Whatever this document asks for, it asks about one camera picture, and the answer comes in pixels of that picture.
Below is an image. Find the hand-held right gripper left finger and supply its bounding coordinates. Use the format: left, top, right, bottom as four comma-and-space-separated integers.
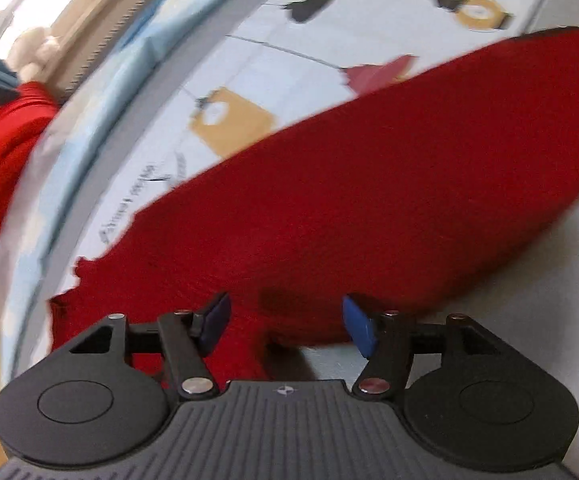
62, 292, 233, 401

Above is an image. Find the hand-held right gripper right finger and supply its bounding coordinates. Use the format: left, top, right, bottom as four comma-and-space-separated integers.
342, 293, 508, 401

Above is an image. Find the red knitted sweater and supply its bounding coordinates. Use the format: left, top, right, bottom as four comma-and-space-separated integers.
49, 26, 579, 391

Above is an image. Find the red pillow at headboard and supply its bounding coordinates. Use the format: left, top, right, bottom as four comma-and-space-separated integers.
0, 80, 61, 302

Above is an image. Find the light blue quilt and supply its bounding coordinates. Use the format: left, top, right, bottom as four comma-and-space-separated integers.
0, 0, 280, 376

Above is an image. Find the printed grey bed sheet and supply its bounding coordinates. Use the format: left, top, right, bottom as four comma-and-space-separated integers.
0, 0, 579, 480

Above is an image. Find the white plush toy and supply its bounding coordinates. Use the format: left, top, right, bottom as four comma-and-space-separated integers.
6, 25, 63, 82

